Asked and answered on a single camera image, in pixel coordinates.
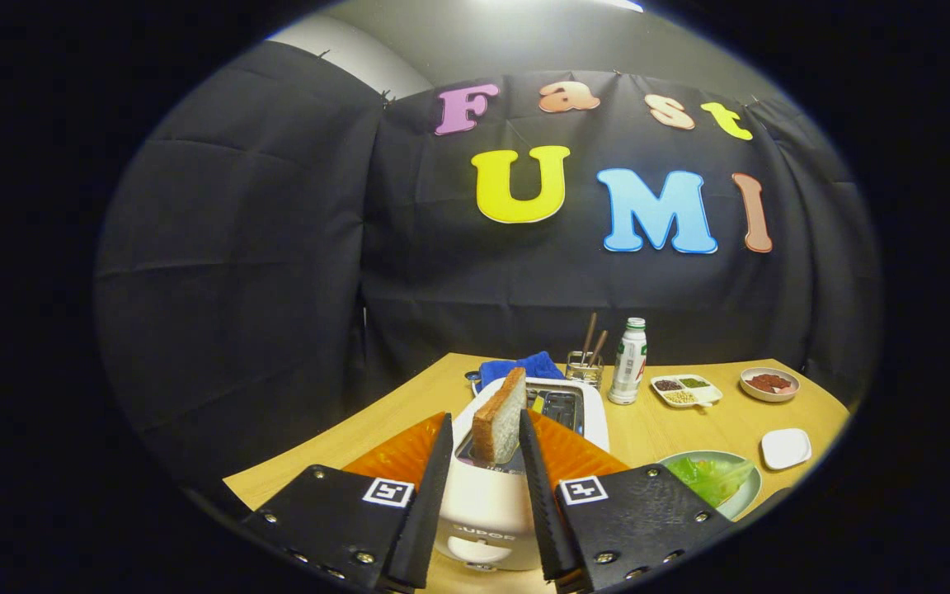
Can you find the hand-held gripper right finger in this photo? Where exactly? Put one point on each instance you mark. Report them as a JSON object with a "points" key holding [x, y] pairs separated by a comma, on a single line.
{"points": [[543, 511]]}

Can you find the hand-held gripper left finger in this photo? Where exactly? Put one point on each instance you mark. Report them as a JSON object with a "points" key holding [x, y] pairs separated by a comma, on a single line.
{"points": [[430, 511]]}

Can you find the plain toast bread slice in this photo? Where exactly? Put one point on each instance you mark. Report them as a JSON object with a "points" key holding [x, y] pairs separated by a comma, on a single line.
{"points": [[500, 421]]}

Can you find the green lettuce leaf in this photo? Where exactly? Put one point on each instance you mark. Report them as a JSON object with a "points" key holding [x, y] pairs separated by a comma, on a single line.
{"points": [[710, 478]]}

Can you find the white toaster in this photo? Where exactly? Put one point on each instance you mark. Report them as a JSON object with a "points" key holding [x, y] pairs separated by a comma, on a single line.
{"points": [[483, 511]]}

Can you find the blue cloth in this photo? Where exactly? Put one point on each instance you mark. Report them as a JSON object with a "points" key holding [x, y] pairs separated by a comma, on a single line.
{"points": [[524, 367]]}

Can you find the white bottle with green label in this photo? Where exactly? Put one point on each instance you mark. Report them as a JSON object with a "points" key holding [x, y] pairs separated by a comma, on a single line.
{"points": [[627, 363]]}

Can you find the brown chopstick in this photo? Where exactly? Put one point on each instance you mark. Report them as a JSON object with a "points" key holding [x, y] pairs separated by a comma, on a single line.
{"points": [[599, 346], [589, 334]]}

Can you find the white divided dish of beans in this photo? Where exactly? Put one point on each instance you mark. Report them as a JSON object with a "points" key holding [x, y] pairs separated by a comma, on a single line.
{"points": [[710, 394]]}

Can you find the light green plate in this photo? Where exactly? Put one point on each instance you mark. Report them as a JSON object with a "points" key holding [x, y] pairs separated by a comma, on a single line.
{"points": [[747, 495]]}

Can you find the white bowl of meat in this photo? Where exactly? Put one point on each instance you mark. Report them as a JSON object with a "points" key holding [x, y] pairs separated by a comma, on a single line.
{"points": [[751, 394]]}

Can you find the red meat slice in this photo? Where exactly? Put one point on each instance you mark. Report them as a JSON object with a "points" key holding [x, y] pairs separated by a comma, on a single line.
{"points": [[778, 380], [759, 385]]}

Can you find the small white square plate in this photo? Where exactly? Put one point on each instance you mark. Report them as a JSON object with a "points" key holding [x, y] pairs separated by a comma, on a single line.
{"points": [[786, 449]]}

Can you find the black backdrop cloth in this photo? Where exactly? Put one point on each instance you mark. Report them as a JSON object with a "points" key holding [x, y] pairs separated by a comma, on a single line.
{"points": [[236, 247]]}

